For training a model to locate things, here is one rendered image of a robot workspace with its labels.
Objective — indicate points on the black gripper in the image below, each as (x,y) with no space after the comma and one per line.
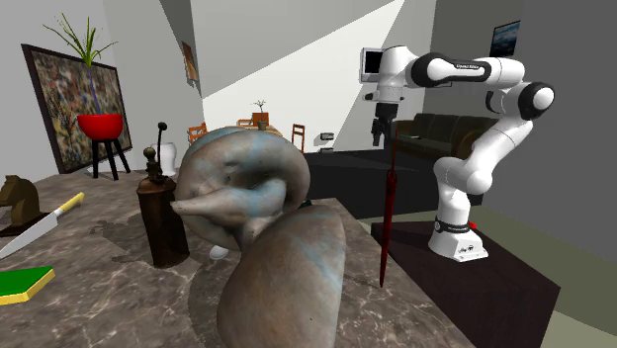
(386,111)

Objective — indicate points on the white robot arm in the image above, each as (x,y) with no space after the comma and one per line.
(482,144)

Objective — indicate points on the dark sofa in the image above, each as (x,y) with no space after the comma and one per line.
(443,132)

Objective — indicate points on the dark red folded umbrella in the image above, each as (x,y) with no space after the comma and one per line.
(388,207)

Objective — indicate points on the wooden chair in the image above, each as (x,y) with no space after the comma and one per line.
(298,137)
(196,132)

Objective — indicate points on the wooden dining table with plant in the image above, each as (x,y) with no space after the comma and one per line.
(261,119)

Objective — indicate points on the grey brown duck figure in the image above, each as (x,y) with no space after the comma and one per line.
(284,270)

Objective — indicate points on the dark robot stand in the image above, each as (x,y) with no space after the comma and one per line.
(472,294)

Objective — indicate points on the small white object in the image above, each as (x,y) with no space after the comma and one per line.
(218,252)

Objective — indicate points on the white jar with black ladle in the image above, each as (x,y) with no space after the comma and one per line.
(166,156)

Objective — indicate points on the brown pepper grinder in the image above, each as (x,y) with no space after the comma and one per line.
(161,221)

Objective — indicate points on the plant in red pot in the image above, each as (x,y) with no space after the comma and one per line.
(100,126)

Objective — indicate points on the brown horse head figure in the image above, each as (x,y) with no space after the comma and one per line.
(19,197)

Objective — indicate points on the green and yellow book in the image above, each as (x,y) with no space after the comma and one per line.
(21,283)

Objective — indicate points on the blue wall picture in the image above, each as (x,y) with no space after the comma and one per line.
(505,39)

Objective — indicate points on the small orange wall picture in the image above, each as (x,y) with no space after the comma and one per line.
(190,62)

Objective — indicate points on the large dark framed wall picture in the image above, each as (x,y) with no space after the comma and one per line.
(55,96)

